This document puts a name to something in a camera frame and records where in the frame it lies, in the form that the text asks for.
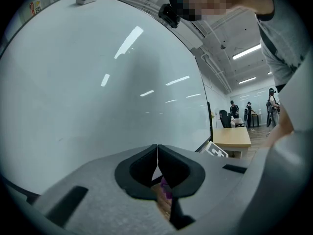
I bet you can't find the purple microfibre cloth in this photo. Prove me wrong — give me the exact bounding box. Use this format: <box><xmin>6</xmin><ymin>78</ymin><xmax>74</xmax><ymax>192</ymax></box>
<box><xmin>160</xmin><ymin>176</ymin><xmax>174</xmax><ymax>200</ymax></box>

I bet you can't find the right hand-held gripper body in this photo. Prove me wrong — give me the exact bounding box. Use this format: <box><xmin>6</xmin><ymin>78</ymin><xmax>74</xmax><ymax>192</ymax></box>
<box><xmin>200</xmin><ymin>141</ymin><xmax>229</xmax><ymax>158</ymax></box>

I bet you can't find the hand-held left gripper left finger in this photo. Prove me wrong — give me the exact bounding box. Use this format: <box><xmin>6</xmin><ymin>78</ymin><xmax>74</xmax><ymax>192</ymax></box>
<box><xmin>33</xmin><ymin>144</ymin><xmax>176</xmax><ymax>235</ymax></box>

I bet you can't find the black high-back office chair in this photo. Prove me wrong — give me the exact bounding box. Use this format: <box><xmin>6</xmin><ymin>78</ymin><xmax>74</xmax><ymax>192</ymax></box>
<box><xmin>218</xmin><ymin>109</ymin><xmax>232</xmax><ymax>129</ymax></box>

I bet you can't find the person's right forearm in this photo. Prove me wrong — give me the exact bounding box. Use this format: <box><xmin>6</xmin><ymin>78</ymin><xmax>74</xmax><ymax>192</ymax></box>
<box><xmin>265</xmin><ymin>106</ymin><xmax>295</xmax><ymax>148</ymax></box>

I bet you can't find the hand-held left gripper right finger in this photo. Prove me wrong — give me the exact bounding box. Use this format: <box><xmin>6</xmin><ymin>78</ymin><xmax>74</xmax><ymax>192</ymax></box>
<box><xmin>157</xmin><ymin>144</ymin><xmax>249</xmax><ymax>222</ymax></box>

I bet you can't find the person's grey shirt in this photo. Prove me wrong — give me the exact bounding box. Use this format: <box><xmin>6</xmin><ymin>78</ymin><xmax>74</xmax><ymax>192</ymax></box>
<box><xmin>255</xmin><ymin>0</ymin><xmax>313</xmax><ymax>93</ymax></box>

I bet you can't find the black head-mounted camera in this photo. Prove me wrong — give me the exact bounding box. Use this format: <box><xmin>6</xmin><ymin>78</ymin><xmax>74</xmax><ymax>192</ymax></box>
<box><xmin>157</xmin><ymin>3</ymin><xmax>181</xmax><ymax>29</ymax></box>

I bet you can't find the light wooden table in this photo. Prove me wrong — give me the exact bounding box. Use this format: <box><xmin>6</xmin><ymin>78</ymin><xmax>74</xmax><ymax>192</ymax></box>
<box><xmin>212</xmin><ymin>126</ymin><xmax>252</xmax><ymax>159</ymax></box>

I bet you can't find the large whiteboard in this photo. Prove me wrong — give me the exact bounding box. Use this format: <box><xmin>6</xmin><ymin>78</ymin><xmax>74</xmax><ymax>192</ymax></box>
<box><xmin>0</xmin><ymin>0</ymin><xmax>213</xmax><ymax>198</ymax></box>

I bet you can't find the small dark side table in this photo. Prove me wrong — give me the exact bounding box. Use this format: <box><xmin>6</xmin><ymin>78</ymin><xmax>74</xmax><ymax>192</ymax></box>
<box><xmin>250</xmin><ymin>113</ymin><xmax>263</xmax><ymax>128</ymax></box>

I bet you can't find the ceiling light strip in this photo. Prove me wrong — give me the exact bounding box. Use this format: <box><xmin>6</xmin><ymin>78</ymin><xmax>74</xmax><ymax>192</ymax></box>
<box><xmin>232</xmin><ymin>44</ymin><xmax>262</xmax><ymax>60</ymax></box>
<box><xmin>238</xmin><ymin>76</ymin><xmax>257</xmax><ymax>85</ymax></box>

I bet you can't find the grey wall electrical panel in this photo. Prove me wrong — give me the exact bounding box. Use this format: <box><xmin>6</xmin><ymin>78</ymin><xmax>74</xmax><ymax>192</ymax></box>
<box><xmin>23</xmin><ymin>0</ymin><xmax>58</xmax><ymax>22</ymax></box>

